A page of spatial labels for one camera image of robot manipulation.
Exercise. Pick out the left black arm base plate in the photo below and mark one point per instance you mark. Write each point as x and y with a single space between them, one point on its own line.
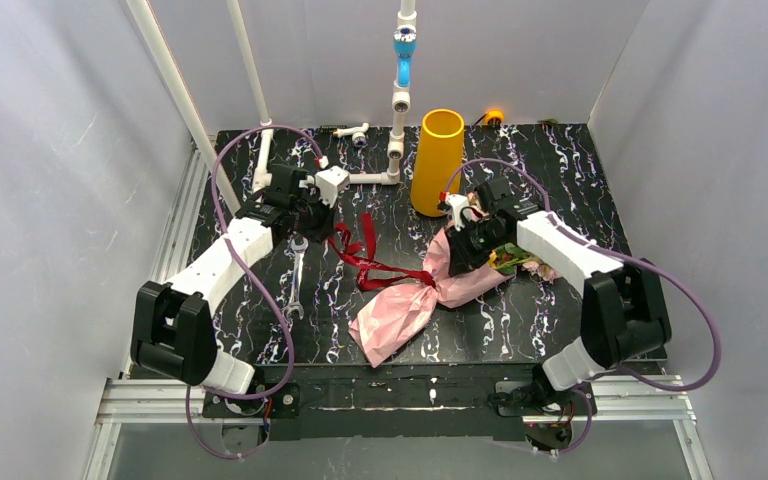
285 404

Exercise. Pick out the blue pipe valve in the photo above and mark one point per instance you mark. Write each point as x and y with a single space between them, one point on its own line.
404 44

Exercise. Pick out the silver open-end wrench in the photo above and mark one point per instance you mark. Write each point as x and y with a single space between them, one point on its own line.
294 308

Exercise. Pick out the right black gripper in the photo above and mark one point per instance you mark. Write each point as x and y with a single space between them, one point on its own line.
466 244

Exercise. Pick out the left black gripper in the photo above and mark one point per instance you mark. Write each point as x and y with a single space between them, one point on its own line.
308 216

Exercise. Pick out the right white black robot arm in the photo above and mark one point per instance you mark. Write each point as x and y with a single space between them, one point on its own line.
623 312

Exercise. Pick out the white PVC pipe frame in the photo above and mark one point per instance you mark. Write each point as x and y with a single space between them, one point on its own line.
151 32

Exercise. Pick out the pink paper flower bouquet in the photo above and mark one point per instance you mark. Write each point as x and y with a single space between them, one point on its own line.
398 313

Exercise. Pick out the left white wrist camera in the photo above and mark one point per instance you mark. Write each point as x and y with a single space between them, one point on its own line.
330 183

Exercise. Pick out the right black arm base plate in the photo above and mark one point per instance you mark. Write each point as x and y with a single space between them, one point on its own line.
511 398

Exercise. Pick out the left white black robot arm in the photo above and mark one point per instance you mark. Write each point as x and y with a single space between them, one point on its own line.
173 332

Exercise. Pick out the small white pipe elbow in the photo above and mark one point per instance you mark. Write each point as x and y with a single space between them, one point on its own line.
357 135

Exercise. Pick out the yellow cylindrical vase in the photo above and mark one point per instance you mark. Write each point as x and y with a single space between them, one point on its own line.
440 153

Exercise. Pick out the red printed ribbon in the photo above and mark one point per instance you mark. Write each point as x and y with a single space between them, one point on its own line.
371 274

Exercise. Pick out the aluminium extrusion frame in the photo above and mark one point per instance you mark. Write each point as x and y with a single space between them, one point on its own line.
107 432

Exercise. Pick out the orange round button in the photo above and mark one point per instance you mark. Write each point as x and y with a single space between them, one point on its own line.
491 117

